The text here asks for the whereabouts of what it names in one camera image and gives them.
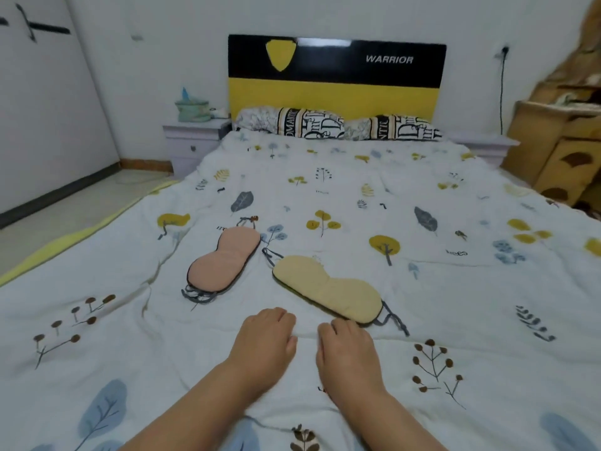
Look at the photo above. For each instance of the white leaf print quilt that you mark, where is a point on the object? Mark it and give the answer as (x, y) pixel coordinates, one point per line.
(375, 220)

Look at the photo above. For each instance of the person's right hand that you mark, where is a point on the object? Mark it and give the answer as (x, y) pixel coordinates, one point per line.
(350, 364)

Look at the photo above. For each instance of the pink eye mask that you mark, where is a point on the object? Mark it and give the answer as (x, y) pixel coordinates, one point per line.
(224, 260)

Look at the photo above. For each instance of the beige eye mask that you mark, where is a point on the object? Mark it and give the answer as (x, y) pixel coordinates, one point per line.
(324, 288)

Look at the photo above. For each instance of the green tissue holder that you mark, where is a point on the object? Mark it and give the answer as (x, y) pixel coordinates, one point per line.
(192, 110)

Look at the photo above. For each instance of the yellow bed sheet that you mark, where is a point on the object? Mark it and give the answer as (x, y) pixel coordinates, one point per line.
(70, 239)

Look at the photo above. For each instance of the grey patterned pillow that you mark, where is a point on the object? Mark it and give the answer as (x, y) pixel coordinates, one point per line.
(291, 121)
(399, 127)

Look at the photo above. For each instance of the person's left hand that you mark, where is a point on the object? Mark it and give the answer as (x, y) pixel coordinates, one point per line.
(260, 345)

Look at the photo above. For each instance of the tall brown cardboard box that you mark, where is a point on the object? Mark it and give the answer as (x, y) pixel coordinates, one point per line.
(535, 136)

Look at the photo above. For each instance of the brown leaf print cardboard box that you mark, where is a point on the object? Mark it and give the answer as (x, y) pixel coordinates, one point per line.
(570, 173)

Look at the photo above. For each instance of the small white flat object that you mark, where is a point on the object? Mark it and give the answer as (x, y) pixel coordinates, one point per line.
(219, 109)

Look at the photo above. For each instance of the person's left thumb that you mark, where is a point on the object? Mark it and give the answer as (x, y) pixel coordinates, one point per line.
(290, 347)

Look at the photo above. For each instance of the person's right thumb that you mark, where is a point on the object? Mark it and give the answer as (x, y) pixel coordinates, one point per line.
(321, 359)

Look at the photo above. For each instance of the white wardrobe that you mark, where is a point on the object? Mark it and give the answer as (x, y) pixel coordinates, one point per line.
(47, 112)

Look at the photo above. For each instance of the person's left forearm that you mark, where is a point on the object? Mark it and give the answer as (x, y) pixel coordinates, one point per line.
(202, 413)

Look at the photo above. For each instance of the brown bundle of fabric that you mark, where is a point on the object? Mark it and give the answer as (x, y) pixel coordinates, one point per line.
(580, 46)

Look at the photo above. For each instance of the black and yellow headboard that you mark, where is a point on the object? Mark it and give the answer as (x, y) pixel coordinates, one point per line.
(335, 82)

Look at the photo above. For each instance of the person's right forearm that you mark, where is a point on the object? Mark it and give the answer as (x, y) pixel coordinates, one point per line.
(380, 425)

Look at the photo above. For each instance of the white nightstand with drawer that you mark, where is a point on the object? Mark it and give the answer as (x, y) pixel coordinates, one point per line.
(192, 140)

